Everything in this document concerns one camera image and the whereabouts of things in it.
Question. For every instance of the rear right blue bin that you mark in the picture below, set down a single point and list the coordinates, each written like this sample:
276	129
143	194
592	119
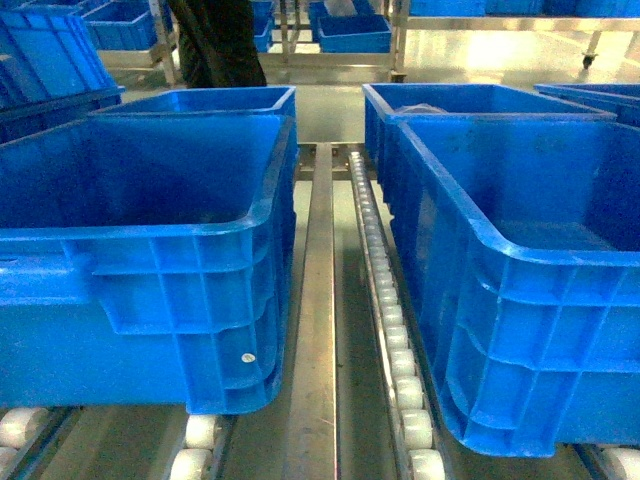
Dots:
386	103

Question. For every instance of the blue bin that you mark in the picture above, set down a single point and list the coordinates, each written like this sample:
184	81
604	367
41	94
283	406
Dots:
386	103
147	260
519	242
268	100

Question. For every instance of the rear left blue bin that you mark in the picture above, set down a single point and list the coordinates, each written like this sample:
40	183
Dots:
268	100

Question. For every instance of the front left blue bin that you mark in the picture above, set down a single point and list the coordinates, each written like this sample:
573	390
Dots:
147	260

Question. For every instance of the front right blue bin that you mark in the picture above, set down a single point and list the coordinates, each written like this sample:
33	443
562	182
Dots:
519	242

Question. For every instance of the person in dark trousers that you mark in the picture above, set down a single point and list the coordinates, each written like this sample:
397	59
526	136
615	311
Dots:
216	44

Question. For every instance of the white roller track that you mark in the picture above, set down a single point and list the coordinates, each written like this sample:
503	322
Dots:
411	417

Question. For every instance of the steel centre rail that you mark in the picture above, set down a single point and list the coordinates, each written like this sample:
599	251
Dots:
312	431

